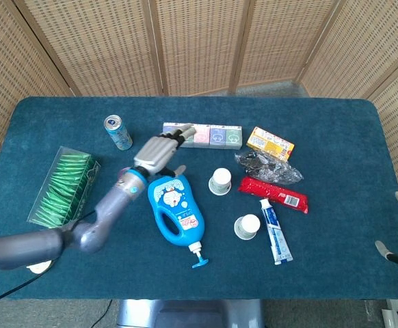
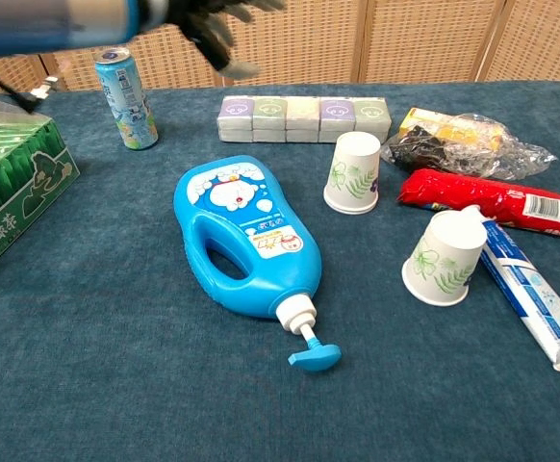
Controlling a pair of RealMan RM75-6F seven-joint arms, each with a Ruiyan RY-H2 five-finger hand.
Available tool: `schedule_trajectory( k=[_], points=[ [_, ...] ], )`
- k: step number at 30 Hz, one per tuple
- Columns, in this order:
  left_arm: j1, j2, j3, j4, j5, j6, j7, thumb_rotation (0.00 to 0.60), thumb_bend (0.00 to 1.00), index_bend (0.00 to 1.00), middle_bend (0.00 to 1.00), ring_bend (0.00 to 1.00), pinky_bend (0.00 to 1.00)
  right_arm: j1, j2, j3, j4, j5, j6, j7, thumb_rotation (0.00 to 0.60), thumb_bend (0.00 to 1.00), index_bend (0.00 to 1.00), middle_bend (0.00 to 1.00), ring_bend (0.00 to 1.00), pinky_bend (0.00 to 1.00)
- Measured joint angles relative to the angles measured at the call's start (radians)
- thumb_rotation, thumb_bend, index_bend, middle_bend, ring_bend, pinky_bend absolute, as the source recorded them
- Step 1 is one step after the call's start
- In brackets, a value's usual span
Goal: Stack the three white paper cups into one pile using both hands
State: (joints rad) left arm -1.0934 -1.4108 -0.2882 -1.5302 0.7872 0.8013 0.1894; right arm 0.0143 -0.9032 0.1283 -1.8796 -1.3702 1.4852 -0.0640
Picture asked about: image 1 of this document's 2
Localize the clear bag black contents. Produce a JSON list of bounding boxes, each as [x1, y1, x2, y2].
[[233, 150, 304, 186]]

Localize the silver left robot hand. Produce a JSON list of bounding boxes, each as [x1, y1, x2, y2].
[[133, 122, 197, 178]]

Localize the green tea bag box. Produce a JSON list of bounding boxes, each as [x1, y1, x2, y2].
[[27, 146, 101, 234]]

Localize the light blue drink can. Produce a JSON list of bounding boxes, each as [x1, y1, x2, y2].
[[103, 114, 133, 151]]

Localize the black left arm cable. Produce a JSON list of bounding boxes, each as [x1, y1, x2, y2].
[[0, 273, 42, 314]]

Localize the blue pump detergent bottle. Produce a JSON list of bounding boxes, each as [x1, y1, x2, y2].
[[147, 172, 210, 269]]

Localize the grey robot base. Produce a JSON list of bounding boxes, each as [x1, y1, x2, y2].
[[116, 299, 265, 328]]

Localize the white blue toothpaste tube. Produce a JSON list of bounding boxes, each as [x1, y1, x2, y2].
[[258, 198, 294, 266]]

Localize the pastel tissue packet multipack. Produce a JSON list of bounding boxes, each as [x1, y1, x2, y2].
[[161, 122, 243, 150]]

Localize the red snack packet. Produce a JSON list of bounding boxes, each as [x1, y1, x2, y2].
[[237, 176, 310, 215]]

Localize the wicker folding screen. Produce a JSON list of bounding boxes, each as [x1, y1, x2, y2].
[[0, 0, 398, 240]]

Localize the white floral paper cup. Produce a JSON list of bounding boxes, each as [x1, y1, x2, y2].
[[208, 167, 233, 195], [208, 186, 233, 197], [233, 214, 261, 240]]

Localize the white yellow card pack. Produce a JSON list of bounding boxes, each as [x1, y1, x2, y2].
[[25, 260, 53, 275]]

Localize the yellow cardboard box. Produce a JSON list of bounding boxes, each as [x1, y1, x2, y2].
[[246, 126, 295, 162]]

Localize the black floor cable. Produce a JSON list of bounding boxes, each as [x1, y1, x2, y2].
[[89, 299, 115, 328]]

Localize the teal carpet table cover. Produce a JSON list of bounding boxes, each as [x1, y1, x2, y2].
[[0, 96, 398, 301]]

